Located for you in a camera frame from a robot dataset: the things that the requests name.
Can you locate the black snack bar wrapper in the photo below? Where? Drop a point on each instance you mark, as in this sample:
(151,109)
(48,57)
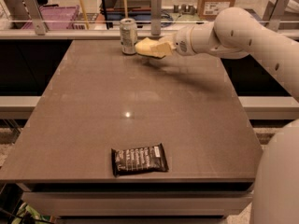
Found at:
(139,160)

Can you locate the right metal railing post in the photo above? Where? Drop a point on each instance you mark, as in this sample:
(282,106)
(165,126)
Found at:
(273,13)

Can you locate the middle metal railing post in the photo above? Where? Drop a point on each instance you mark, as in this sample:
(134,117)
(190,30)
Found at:
(156,10)

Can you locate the yellow wavy sponge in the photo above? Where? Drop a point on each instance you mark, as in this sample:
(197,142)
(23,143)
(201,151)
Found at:
(143,47)

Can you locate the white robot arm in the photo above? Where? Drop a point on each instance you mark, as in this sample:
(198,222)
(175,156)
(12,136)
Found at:
(276,188)

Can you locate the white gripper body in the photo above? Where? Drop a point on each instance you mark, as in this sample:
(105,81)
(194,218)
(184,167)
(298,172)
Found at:
(181,43)

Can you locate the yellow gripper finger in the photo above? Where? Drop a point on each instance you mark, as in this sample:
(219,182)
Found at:
(167,38)
(162,49)

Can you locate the left metal railing post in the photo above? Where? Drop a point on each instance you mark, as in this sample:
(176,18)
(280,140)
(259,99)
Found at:
(40,26)

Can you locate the purple plastic crate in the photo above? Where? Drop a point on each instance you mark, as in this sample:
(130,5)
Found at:
(59,18)

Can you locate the yellow wooden stick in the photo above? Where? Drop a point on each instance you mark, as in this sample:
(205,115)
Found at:
(84,14)

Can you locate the metal railing post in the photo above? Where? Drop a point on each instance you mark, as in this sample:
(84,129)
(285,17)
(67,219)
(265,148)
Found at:
(273,13)
(156,10)
(40,26)

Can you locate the green 7up can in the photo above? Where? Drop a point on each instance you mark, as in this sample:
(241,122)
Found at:
(128,32)

